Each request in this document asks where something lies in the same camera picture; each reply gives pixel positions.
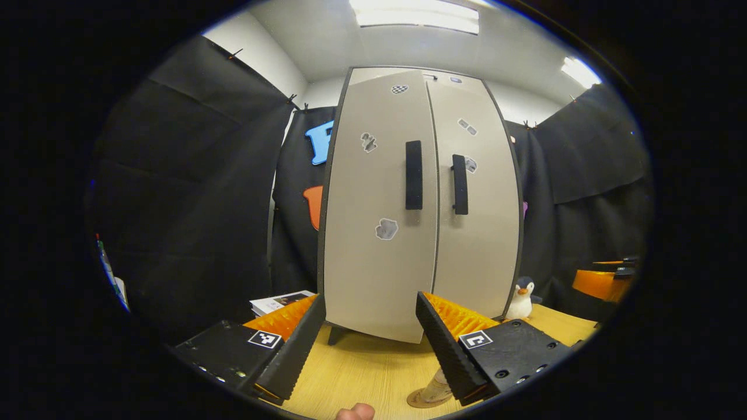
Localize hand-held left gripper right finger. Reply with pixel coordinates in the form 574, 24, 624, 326
416, 290, 575, 407

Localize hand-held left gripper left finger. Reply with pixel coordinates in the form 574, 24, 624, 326
169, 292, 327, 407

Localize clear plastic bottle red label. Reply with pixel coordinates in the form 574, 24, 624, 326
421, 367, 453, 404

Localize grey cabinet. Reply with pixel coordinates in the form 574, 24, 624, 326
317, 65, 523, 346

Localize round brown coaster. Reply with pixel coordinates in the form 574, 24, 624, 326
407, 388, 453, 409

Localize grey cabinet door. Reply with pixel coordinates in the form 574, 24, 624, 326
322, 69, 439, 345
425, 76, 521, 320

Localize penguin plush toy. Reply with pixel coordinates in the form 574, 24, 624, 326
505, 276, 543, 320

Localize blue edged white panel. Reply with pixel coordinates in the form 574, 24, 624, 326
93, 233, 129, 313

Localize black backdrop cloth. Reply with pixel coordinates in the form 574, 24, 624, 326
88, 35, 654, 345

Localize small ceiling light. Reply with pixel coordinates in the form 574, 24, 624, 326
560, 56, 603, 90

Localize long ceiling light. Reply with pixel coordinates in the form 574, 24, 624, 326
349, 0, 480, 34

